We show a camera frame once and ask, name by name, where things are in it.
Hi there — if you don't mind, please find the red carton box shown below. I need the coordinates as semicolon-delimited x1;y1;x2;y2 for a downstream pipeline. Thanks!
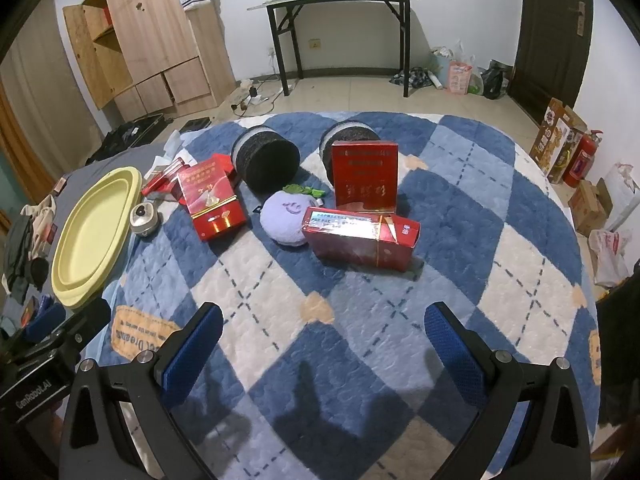
332;140;399;214

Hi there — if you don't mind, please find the white plastic bag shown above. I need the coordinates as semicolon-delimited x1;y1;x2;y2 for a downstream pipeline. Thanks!
588;230;631;288

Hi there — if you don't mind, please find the black folding table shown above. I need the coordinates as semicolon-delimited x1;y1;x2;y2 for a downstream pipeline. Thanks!
253;0;419;96

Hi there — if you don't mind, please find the brown cardboard box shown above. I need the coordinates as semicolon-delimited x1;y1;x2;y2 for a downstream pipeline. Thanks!
568;179;613;236

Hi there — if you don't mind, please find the red cigarette pack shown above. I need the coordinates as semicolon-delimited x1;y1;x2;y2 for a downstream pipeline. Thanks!
141;157;188;197

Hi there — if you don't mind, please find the tall printed cardboard box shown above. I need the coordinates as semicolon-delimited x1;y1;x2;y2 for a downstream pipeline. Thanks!
529;98;588;184

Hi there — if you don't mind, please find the white power strip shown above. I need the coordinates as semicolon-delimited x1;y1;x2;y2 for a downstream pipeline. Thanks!
230;84;269;114

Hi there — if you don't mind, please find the dark brown door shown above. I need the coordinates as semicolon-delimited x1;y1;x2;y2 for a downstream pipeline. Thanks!
509;0;593;124

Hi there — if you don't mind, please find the small round silver tin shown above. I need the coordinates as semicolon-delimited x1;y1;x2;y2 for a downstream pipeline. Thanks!
129;202;160;237

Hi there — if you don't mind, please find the red fire extinguisher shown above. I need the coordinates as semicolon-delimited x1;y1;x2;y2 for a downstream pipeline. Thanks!
562;130;603;188

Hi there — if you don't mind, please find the yellow oval plastic tray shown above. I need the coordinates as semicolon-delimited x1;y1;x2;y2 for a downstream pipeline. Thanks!
51;166;142;309

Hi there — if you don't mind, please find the wooden wardrobe cabinet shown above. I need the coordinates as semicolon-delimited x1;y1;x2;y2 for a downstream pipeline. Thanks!
61;0;236;120

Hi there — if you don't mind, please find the black flat tray on floor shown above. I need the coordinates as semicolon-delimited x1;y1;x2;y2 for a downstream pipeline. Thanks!
179;117;212;133

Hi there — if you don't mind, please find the black foam cylinder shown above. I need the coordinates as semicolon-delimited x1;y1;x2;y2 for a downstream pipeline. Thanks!
230;125;300;194
318;120;380;184

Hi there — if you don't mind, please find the pile of clothes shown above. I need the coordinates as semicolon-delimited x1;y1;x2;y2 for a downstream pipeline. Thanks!
1;194;56;304

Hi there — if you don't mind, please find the pink paper bag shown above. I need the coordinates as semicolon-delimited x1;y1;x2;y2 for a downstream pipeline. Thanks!
447;61;473;96

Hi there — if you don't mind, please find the black bag on floor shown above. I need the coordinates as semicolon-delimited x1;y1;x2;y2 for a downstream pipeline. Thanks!
482;60;513;100

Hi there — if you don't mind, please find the red carton with label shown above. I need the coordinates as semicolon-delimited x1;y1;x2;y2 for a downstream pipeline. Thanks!
302;207;421;272

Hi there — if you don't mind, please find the black open case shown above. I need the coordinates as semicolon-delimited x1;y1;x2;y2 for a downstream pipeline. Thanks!
85;114;171;166

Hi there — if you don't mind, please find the red box with gold band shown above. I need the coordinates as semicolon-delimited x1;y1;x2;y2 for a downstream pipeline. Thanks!
178;154;246;242

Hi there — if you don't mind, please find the blue white checkered quilt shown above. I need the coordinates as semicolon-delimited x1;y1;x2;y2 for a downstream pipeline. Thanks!
105;112;600;479

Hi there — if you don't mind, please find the purple plush ball toy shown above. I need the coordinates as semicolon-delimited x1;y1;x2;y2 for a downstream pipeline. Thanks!
259;184;326;247

